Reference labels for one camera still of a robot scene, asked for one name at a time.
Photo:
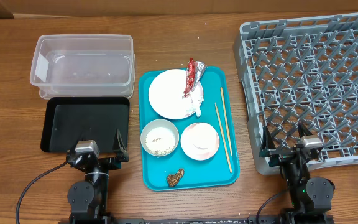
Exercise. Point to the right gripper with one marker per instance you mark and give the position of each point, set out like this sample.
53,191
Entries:
267,148

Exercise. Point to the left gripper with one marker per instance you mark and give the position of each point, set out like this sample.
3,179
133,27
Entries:
120,154

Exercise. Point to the grey bowl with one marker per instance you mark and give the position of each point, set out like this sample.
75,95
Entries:
158,123

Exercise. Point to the pile of rice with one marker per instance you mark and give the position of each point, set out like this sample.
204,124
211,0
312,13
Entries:
160,141

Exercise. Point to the small pink plate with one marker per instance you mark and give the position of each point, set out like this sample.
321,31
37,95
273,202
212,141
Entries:
200,141

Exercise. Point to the red foil snack wrapper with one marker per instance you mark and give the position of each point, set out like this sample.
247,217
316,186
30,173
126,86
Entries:
194,72

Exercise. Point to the white napkin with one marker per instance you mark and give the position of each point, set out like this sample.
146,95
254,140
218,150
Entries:
193,102

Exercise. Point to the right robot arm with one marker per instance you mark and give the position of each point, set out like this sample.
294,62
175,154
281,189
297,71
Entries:
310,196

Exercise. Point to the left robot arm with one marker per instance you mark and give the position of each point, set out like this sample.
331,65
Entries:
88,198

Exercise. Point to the grey dishwasher rack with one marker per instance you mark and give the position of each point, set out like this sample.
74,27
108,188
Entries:
302,70

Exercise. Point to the black plastic tray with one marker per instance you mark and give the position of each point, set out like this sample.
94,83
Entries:
67,118

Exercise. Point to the left wooden chopstick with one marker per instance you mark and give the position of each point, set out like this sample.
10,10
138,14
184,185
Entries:
223,138

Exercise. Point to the wooden chopstick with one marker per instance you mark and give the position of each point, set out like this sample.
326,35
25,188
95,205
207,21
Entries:
223,138
226,121

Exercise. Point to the clear plastic bin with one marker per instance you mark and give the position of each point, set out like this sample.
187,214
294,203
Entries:
84,65

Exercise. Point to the large white plate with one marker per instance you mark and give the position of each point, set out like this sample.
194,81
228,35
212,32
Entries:
166,94

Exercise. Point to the right wooden chopstick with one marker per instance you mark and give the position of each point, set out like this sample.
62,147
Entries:
226,121

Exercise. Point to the brown food scrap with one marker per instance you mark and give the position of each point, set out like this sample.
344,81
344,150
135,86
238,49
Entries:
173,179

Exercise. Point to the teal serving tray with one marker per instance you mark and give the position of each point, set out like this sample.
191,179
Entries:
208,173

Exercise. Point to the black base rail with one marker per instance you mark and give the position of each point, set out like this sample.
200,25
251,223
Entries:
197,221

